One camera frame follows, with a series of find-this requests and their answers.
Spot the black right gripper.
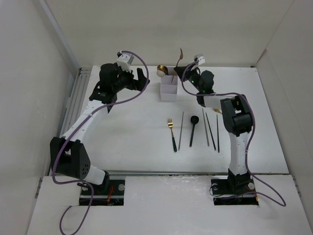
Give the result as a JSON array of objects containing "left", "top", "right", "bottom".
[{"left": 174, "top": 62, "right": 202, "bottom": 92}]

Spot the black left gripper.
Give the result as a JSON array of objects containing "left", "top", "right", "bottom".
[{"left": 112, "top": 64, "right": 149, "bottom": 93}]

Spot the rose gold fork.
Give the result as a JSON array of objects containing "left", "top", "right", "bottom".
[{"left": 171, "top": 48, "right": 183, "bottom": 82}]

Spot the gold spoon green handle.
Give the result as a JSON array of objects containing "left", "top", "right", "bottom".
[{"left": 157, "top": 65, "right": 168, "bottom": 75}]

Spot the white ceramic spoon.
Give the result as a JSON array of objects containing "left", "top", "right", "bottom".
[{"left": 156, "top": 70, "right": 164, "bottom": 77}]

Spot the black spoon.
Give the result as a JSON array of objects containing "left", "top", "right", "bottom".
[{"left": 189, "top": 116, "right": 199, "bottom": 147}]

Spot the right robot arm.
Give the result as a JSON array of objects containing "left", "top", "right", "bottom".
[{"left": 174, "top": 65, "right": 253, "bottom": 196}]

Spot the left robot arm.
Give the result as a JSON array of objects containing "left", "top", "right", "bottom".
[{"left": 50, "top": 63, "right": 150, "bottom": 194}]

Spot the white compartment organizer box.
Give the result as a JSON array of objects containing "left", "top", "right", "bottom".
[{"left": 160, "top": 75, "right": 178, "bottom": 102}]

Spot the black chopstick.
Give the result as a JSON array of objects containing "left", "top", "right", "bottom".
[
  {"left": 216, "top": 114, "right": 220, "bottom": 153},
  {"left": 205, "top": 112, "right": 217, "bottom": 151}
]

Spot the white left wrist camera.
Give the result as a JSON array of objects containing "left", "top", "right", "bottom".
[{"left": 116, "top": 51, "right": 134, "bottom": 73}]

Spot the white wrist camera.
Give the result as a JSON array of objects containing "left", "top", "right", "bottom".
[
  {"left": 116, "top": 51, "right": 134, "bottom": 73},
  {"left": 194, "top": 54, "right": 205, "bottom": 65}
]

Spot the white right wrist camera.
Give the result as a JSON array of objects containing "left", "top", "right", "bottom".
[{"left": 194, "top": 54, "right": 205, "bottom": 65}]

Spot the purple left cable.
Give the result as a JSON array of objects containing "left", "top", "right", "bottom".
[{"left": 52, "top": 50, "right": 149, "bottom": 235}]

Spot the purple cable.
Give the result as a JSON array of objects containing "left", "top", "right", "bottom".
[
  {"left": 180, "top": 61, "right": 287, "bottom": 207},
  {"left": 52, "top": 50, "right": 149, "bottom": 235}
]

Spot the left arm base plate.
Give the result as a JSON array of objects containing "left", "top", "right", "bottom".
[{"left": 77, "top": 177, "right": 125, "bottom": 206}]

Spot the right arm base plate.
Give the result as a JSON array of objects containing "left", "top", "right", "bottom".
[{"left": 210, "top": 176, "right": 259, "bottom": 206}]

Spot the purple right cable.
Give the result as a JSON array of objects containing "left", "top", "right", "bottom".
[{"left": 180, "top": 61, "right": 287, "bottom": 207}]

